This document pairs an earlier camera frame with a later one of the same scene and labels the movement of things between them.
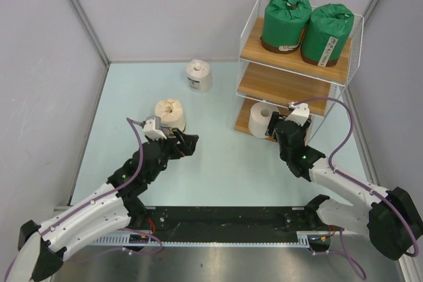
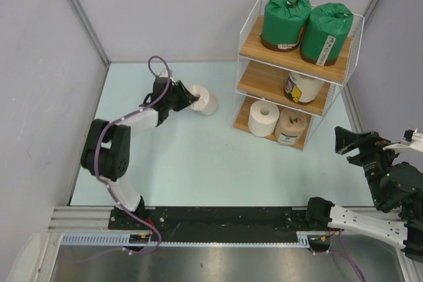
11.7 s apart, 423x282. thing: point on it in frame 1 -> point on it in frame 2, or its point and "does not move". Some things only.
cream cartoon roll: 171,113 -> 301,88
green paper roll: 284,20 does not move
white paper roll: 199,76 -> 207,104
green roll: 328,28 does not move
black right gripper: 272,124 -> 346,139
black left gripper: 185,147 -> 182,90
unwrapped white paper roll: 260,117 does not move
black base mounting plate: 227,222 does not move
